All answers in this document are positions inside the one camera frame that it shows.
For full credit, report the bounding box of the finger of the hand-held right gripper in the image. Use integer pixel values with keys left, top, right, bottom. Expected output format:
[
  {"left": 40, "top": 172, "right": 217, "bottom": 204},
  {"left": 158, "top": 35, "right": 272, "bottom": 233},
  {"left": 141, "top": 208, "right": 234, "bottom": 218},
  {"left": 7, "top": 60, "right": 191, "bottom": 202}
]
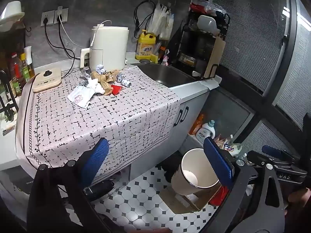
[
  {"left": 262, "top": 145, "right": 295, "bottom": 162},
  {"left": 246, "top": 150, "right": 307, "bottom": 175}
]

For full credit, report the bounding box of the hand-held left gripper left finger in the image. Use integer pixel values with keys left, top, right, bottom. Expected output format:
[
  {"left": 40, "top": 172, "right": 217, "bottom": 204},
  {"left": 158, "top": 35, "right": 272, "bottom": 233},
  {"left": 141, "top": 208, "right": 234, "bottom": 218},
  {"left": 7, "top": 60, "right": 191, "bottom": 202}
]
[{"left": 27, "top": 138, "right": 110, "bottom": 233}]

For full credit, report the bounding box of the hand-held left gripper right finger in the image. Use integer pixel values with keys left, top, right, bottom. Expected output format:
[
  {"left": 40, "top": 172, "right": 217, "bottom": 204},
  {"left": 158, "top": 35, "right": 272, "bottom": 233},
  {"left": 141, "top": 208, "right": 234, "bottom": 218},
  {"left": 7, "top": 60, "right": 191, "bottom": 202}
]
[{"left": 202, "top": 138, "right": 285, "bottom": 233}]

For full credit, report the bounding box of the beige waste bin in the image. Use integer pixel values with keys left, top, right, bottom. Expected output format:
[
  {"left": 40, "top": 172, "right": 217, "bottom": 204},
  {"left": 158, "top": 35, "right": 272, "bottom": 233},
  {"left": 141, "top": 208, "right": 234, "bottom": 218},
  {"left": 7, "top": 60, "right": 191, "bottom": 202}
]
[{"left": 171, "top": 148, "right": 223, "bottom": 196}]

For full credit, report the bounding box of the white printed paper bag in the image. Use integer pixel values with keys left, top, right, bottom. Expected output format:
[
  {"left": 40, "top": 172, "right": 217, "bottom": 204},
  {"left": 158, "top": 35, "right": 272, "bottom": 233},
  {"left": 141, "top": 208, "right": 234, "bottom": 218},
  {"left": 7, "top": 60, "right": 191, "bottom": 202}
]
[{"left": 67, "top": 86, "right": 95, "bottom": 109}]

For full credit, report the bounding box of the red wrapper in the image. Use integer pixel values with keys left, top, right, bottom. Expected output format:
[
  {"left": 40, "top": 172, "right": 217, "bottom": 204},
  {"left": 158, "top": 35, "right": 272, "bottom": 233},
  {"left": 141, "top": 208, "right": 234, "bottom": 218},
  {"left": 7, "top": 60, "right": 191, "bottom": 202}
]
[{"left": 110, "top": 84, "right": 124, "bottom": 96}]

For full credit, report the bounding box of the white tissue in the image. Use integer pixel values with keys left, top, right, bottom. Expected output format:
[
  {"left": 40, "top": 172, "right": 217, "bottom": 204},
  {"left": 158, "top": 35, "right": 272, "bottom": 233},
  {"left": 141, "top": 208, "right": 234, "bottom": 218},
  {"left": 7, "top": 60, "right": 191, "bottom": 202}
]
[{"left": 87, "top": 78, "right": 105, "bottom": 95}]

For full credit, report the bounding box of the brown paper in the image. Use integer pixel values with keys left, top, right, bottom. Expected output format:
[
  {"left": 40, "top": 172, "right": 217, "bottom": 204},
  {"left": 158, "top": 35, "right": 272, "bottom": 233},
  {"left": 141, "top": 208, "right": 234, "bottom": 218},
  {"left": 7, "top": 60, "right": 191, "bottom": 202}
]
[{"left": 91, "top": 70, "right": 121, "bottom": 95}]

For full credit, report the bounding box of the person's right hand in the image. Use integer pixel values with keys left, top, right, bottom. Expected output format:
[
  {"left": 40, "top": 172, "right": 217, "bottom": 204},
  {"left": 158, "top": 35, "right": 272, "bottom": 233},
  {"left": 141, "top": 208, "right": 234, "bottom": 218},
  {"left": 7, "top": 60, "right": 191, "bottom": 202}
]
[{"left": 288, "top": 188, "right": 311, "bottom": 215}]

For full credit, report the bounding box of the pink refill pouch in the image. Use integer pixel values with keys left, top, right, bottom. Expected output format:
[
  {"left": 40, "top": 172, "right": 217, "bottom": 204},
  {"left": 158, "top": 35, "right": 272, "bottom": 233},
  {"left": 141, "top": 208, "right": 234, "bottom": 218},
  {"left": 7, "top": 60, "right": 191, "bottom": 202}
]
[{"left": 214, "top": 134, "right": 227, "bottom": 148}]

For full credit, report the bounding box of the green white refill pouch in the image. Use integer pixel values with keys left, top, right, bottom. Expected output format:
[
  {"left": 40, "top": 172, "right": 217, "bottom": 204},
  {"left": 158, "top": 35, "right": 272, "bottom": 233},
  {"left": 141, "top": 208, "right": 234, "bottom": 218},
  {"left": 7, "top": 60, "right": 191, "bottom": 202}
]
[{"left": 222, "top": 135, "right": 243, "bottom": 157}]

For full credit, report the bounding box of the white laundry detergent bottle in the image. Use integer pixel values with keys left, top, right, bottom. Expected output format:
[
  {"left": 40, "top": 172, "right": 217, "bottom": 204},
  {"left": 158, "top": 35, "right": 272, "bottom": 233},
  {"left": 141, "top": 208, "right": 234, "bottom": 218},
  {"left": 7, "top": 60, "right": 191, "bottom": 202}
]
[{"left": 196, "top": 120, "right": 216, "bottom": 144}]

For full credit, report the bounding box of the white black-checked tablecloth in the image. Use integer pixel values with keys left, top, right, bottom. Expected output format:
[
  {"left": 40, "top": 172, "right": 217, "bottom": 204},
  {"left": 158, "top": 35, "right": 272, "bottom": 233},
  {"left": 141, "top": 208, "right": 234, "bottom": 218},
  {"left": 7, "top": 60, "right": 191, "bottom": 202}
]
[{"left": 15, "top": 64, "right": 181, "bottom": 185}]

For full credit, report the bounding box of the orange bottle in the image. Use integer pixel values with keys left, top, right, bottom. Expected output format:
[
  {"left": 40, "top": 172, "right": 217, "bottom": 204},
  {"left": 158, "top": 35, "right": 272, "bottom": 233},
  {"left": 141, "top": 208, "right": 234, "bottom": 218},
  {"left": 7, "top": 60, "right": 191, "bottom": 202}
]
[{"left": 190, "top": 114, "right": 204, "bottom": 135}]

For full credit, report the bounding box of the brown cardboard piece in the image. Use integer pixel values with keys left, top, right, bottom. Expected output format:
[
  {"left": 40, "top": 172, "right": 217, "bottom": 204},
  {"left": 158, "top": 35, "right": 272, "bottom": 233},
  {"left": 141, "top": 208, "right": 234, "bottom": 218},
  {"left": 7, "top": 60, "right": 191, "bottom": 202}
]
[{"left": 159, "top": 184, "right": 221, "bottom": 214}]

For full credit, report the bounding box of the grey sink cabinet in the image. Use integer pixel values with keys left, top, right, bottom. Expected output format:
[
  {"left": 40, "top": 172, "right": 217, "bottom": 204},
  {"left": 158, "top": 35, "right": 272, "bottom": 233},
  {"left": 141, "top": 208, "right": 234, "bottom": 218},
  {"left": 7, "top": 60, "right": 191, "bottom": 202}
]
[{"left": 129, "top": 87, "right": 211, "bottom": 177}]

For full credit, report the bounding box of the small striped object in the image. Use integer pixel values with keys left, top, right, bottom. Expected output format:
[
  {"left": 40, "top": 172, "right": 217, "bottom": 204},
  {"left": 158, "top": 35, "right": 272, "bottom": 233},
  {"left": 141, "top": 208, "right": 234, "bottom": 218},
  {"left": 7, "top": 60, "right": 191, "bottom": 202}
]
[{"left": 2, "top": 125, "right": 16, "bottom": 136}]

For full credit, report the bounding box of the black condiment rack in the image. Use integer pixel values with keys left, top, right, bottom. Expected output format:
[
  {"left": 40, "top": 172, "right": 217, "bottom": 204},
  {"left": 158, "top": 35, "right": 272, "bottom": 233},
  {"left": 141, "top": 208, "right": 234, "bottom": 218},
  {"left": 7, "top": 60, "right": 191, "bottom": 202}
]
[{"left": 0, "top": 70, "right": 21, "bottom": 122}]

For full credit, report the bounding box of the steel sink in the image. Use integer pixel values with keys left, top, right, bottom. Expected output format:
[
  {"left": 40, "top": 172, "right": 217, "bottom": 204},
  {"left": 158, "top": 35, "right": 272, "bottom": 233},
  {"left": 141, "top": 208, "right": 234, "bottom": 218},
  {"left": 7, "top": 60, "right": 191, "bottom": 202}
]
[{"left": 131, "top": 63, "right": 196, "bottom": 88}]

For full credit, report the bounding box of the wooden cutting board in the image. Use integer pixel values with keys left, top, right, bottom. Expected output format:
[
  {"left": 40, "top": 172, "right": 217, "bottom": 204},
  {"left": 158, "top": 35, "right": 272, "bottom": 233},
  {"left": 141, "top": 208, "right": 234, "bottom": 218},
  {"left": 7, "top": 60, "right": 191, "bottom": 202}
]
[{"left": 204, "top": 35, "right": 226, "bottom": 78}]

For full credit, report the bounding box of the cream air fryer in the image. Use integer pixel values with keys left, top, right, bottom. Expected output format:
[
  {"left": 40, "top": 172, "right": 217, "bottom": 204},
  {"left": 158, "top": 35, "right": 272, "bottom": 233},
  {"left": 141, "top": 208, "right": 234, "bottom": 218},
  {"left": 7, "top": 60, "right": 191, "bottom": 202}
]
[{"left": 89, "top": 26, "right": 129, "bottom": 72}]

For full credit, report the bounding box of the window with grey blinds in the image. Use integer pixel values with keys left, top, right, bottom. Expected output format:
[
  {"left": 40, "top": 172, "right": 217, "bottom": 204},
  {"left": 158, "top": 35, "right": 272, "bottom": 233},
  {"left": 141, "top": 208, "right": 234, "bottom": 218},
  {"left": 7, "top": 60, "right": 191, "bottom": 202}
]
[{"left": 211, "top": 0, "right": 311, "bottom": 156}]

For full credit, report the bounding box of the yellow cap green label bottle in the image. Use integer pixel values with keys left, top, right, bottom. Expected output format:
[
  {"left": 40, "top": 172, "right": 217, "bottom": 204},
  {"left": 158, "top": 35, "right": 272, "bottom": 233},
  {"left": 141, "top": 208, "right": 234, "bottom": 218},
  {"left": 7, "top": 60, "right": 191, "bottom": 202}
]
[{"left": 19, "top": 53, "right": 31, "bottom": 83}]

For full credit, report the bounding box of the black dish rack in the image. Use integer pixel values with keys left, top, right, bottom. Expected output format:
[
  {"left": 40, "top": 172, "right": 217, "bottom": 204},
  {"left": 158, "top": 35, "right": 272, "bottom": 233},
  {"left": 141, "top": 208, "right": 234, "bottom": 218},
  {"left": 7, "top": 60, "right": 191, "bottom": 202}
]
[{"left": 175, "top": 3, "right": 231, "bottom": 78}]

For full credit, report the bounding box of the red cap sauce bottle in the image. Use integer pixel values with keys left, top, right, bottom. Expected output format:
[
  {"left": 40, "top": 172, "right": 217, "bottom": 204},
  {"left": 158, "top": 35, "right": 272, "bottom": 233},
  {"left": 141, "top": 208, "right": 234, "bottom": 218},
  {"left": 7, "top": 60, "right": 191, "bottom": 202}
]
[{"left": 10, "top": 53, "right": 23, "bottom": 97}]

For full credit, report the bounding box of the white-top oil spray bottle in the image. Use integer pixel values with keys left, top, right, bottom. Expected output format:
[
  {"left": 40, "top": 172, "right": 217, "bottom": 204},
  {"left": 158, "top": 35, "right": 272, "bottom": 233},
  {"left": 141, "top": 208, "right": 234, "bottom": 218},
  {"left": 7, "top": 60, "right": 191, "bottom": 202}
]
[{"left": 24, "top": 46, "right": 36, "bottom": 78}]

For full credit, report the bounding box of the yellow detergent bottle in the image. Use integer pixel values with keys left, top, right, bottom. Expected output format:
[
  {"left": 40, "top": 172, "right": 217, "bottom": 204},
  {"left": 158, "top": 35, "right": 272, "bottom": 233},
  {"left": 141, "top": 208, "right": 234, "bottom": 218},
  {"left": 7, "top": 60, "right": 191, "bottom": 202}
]
[{"left": 135, "top": 29, "right": 157, "bottom": 61}]

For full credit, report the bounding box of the white plastic container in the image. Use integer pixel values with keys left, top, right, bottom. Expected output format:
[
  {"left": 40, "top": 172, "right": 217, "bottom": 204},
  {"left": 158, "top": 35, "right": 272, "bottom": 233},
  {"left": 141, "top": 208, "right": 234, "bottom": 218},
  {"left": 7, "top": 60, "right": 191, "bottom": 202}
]
[{"left": 196, "top": 15, "right": 220, "bottom": 36}]

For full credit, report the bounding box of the hanging clear plastic bag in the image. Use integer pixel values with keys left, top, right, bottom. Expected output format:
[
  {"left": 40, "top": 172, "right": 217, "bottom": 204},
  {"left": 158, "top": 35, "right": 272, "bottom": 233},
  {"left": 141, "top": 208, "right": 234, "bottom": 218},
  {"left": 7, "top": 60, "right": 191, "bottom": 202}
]
[
  {"left": 159, "top": 6, "right": 175, "bottom": 40},
  {"left": 147, "top": 5, "right": 162, "bottom": 36}
]

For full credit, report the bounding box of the red plastic bag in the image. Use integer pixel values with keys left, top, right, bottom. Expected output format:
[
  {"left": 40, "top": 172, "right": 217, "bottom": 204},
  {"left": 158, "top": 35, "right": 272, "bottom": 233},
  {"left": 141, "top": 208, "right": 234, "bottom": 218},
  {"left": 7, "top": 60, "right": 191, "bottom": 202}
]
[{"left": 190, "top": 3, "right": 207, "bottom": 14}]

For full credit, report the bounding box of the white bowl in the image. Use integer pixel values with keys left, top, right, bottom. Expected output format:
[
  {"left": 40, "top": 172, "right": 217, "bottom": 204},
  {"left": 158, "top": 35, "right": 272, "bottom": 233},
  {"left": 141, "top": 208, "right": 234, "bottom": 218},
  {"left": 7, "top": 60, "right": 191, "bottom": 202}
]
[{"left": 0, "top": 1, "right": 25, "bottom": 32}]

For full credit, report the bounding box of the white power cable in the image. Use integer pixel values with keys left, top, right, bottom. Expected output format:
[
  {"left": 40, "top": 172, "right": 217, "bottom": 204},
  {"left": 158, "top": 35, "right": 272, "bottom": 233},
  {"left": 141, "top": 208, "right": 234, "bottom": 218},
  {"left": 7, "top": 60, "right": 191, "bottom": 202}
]
[{"left": 58, "top": 19, "right": 112, "bottom": 50}]

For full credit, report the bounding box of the hanging black cable coil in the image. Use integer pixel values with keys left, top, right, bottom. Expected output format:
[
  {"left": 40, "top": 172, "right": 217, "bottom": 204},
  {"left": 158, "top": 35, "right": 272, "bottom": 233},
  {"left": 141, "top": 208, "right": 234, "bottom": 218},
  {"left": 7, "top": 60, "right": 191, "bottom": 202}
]
[{"left": 133, "top": 0, "right": 156, "bottom": 39}]

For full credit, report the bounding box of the black power cable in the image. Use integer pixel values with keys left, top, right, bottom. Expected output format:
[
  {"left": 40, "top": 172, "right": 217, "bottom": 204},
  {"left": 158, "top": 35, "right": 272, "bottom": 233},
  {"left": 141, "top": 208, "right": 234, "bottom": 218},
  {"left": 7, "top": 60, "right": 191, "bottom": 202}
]
[
  {"left": 58, "top": 13, "right": 76, "bottom": 79},
  {"left": 43, "top": 18, "right": 82, "bottom": 60}
]

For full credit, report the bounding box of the grey wall socket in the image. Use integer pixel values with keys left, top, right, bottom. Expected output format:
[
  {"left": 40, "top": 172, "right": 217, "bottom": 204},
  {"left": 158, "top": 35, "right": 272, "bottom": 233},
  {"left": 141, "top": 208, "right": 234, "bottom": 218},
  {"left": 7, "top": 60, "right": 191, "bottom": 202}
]
[
  {"left": 54, "top": 8, "right": 69, "bottom": 24},
  {"left": 41, "top": 11, "right": 54, "bottom": 27}
]

